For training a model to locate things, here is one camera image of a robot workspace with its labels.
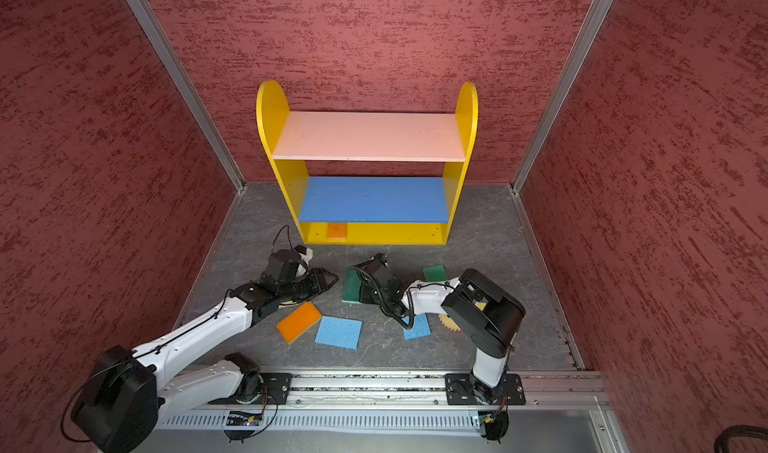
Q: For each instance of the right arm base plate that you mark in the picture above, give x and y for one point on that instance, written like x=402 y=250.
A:
x=465 y=389

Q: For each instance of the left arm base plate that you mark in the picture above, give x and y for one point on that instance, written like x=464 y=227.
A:
x=257 y=388

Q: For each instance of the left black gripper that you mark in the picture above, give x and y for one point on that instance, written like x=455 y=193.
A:
x=320 y=283

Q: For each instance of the round smiley face sponge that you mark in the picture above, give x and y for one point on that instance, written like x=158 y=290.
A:
x=448 y=323

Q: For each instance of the light blue sponge right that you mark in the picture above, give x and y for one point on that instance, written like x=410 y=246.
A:
x=420 y=328

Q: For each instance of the bright green sponge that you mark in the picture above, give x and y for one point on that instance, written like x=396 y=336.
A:
x=435 y=273

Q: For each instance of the orange sponge on table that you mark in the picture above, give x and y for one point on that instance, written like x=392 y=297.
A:
x=301 y=319

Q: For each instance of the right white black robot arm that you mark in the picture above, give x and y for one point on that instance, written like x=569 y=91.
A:
x=486 y=313

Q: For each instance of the dark green sponge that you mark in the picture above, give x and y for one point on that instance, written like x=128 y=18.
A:
x=351 y=287

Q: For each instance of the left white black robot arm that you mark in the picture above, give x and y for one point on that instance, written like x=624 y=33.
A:
x=130 y=391

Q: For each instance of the light blue sponge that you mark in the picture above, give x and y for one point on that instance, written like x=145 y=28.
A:
x=339 y=332
x=420 y=328

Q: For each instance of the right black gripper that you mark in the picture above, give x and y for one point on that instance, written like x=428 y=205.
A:
x=364 y=298

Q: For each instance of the aluminium mounting rail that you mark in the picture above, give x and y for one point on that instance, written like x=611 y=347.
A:
x=434 y=389

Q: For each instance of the yellow shelf with coloured boards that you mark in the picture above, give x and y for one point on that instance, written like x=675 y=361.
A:
x=379 y=210

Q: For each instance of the light blue sponge left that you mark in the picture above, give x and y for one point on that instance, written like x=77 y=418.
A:
x=339 y=332

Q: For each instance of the tan orange-backed sponge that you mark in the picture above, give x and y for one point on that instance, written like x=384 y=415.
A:
x=337 y=231

